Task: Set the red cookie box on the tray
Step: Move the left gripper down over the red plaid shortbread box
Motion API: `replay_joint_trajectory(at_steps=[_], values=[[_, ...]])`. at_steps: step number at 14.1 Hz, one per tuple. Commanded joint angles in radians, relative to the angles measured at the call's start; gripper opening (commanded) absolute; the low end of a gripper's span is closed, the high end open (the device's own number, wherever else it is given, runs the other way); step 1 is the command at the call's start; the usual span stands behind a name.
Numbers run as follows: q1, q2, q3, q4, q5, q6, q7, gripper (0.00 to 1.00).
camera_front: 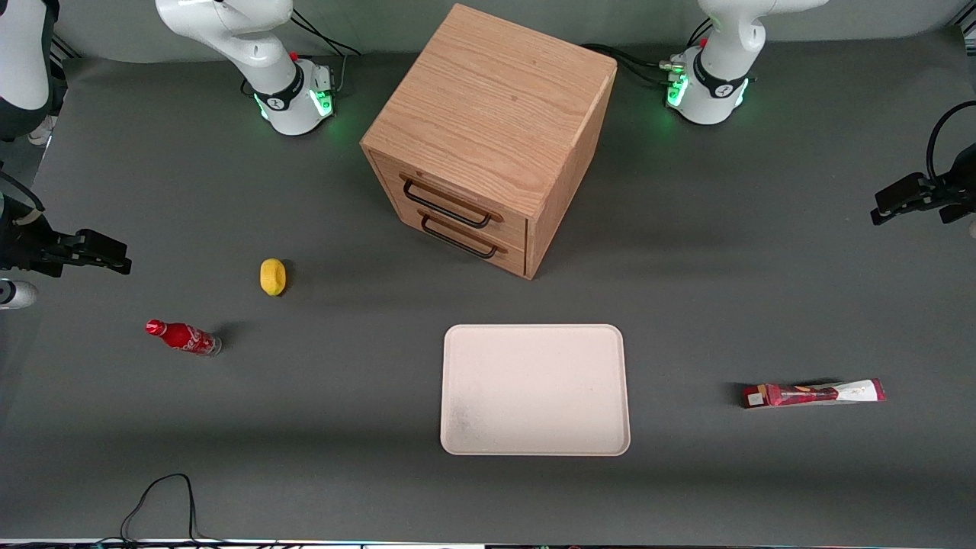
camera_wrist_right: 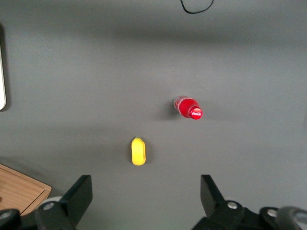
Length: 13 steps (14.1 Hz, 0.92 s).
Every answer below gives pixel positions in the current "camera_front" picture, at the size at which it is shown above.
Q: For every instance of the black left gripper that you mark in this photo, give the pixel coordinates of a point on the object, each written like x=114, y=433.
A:
x=948, y=189

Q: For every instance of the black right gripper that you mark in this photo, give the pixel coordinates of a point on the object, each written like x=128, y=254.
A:
x=29, y=250

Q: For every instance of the red tartan cookie box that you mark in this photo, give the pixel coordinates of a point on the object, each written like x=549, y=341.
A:
x=808, y=394

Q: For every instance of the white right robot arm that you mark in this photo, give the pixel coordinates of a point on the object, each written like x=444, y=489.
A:
x=229, y=30

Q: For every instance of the white rectangular tray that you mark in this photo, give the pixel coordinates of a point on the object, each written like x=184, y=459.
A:
x=534, y=389

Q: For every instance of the white grey cylindrical object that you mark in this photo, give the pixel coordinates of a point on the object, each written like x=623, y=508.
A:
x=15, y=294

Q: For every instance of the red cola bottle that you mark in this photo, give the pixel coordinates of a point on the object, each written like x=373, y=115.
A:
x=183, y=336

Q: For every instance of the yellow lemon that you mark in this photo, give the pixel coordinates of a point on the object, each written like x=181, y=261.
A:
x=273, y=276

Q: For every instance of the wooden drawer cabinet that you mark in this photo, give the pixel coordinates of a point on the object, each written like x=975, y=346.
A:
x=496, y=114

